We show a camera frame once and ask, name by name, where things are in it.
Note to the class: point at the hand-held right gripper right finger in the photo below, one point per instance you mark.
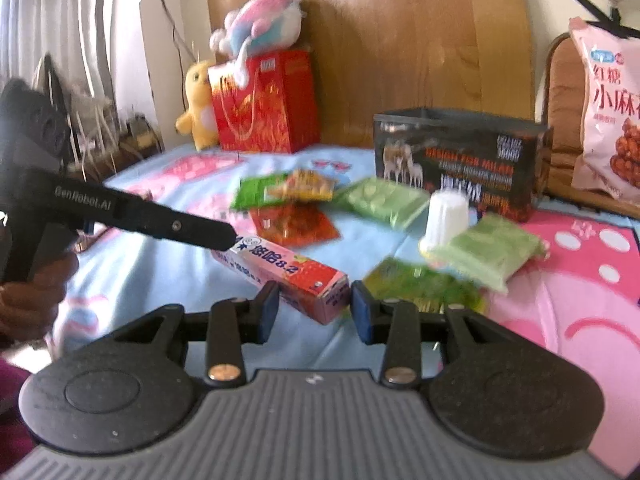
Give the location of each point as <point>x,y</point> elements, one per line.
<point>361,315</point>

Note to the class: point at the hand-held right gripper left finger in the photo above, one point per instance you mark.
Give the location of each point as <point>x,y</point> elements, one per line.
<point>269,310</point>

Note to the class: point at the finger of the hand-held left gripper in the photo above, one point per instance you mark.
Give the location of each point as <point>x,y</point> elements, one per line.
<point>175,222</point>

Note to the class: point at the long pink candy box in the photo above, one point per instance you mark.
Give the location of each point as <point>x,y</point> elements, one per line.
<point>295,275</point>

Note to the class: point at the green printed snack packet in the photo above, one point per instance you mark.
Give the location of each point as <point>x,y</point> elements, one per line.
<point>425,285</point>

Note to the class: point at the white jelly cup yellow lid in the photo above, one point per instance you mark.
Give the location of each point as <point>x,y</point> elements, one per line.
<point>445,220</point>

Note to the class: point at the black box with sheep print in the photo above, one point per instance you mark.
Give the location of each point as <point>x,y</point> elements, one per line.
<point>460,165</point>

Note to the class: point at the person's left hand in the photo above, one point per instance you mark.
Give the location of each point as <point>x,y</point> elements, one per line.
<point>35,305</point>

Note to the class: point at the dark green snack packet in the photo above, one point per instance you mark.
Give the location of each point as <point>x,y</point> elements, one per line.
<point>252,192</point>

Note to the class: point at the red translucent snack packet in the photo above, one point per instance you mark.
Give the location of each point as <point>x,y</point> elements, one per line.
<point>295,225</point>

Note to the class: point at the light green leaf-print packet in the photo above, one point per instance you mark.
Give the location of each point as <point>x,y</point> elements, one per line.
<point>385,202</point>
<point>490,250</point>

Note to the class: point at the yellow plush toy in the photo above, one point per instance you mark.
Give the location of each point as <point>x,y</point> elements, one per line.
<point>200,105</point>

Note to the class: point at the orange yellow snack packet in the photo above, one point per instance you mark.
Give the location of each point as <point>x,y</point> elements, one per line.
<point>305,186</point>

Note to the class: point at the red gift bag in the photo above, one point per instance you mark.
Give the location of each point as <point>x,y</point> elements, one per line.
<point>270,105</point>

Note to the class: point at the white curtain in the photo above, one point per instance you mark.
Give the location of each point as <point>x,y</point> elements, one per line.
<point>75,10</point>

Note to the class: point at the printed cartoon blanket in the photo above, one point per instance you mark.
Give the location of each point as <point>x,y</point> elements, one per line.
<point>575,310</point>

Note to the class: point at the pink and blue plush toy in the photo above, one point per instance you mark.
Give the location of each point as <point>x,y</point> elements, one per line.
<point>260,20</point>

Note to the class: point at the maroon clothing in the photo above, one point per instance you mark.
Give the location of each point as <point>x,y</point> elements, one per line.
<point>12,410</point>

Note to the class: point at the wooden headboard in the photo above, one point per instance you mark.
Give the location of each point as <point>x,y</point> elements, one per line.
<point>400,35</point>

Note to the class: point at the chair with brown cushion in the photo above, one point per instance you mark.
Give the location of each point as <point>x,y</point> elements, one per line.
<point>562,110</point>

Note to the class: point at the large pink snack bag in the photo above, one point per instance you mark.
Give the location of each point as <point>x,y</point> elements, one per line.
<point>610,110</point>

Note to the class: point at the black tape cross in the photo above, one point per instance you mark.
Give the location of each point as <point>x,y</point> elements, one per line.
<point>600,12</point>

